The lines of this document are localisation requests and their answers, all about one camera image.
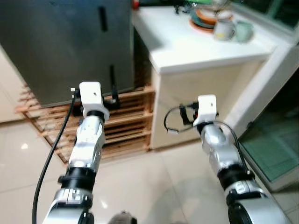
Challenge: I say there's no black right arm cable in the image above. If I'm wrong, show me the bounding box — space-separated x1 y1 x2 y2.
164 105 249 174

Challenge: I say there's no wooden pallet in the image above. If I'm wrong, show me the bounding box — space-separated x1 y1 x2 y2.
16 85 156 165

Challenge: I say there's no white kitchen counter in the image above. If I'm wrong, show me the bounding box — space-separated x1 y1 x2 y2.
132 4 299 151

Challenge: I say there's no green glass door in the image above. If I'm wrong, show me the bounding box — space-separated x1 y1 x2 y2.
238 107 299 183

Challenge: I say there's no stack of colourful plates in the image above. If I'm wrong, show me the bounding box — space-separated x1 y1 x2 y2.
189 7 234 32

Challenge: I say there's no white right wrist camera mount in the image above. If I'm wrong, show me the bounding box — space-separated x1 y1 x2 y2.
192 95 219 127

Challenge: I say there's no white mug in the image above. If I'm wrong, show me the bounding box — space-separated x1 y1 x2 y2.
214 18 237 42

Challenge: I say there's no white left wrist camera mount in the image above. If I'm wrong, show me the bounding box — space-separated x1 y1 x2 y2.
78 82 110 122

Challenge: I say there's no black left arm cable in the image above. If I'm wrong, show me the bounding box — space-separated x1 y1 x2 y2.
32 91 78 224

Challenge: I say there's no pale green mug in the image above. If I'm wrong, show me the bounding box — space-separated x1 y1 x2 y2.
235 21 255 43

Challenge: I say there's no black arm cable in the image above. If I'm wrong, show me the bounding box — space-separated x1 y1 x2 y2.
32 91 78 224
164 105 249 174

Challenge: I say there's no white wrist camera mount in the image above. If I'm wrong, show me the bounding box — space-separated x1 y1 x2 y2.
78 82 110 122
192 95 219 127

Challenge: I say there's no grey robot foot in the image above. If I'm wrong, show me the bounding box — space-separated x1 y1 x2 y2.
107 211 137 224

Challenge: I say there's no grey steel fridge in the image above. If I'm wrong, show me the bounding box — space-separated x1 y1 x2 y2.
0 0 137 107

